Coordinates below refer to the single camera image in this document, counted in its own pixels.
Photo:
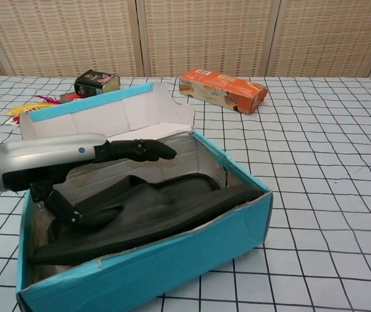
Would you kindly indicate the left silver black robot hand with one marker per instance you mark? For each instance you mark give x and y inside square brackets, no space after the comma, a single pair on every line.
[42,156]

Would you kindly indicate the black slide sandal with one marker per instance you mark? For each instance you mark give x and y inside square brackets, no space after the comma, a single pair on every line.
[198,187]
[140,227]

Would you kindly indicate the blue cardboard shoe box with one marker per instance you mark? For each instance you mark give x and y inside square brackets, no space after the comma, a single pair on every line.
[140,276]

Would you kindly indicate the red white-bordered picture card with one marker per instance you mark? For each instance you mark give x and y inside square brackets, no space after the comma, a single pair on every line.
[15,120]

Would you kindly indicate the red flat packet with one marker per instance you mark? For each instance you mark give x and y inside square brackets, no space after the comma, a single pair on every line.
[68,97]

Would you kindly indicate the black luncheon meat tin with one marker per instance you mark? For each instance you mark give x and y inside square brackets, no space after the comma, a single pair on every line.
[91,83]

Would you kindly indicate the orange snack carton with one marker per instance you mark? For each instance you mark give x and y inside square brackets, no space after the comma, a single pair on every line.
[221,87]

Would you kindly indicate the blue checked tablecloth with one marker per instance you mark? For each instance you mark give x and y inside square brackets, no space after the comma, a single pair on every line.
[319,195]

